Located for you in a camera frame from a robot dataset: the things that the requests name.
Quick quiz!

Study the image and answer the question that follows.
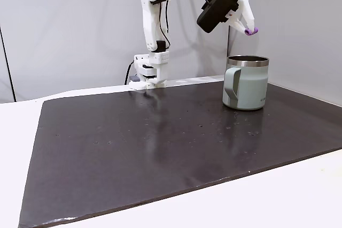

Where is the black glossy table mat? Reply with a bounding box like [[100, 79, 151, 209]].
[[18, 82, 342, 228]]

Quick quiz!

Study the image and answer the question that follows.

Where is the sage green steel mug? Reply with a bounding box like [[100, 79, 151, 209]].
[[222, 55, 269, 111]]

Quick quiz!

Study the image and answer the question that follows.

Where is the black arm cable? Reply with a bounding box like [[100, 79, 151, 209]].
[[152, 0, 171, 50]]

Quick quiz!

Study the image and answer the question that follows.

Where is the black oval camera box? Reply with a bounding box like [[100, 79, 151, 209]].
[[196, 0, 240, 34]]

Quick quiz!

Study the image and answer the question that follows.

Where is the black base cable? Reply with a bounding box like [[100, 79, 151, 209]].
[[123, 61, 135, 85]]

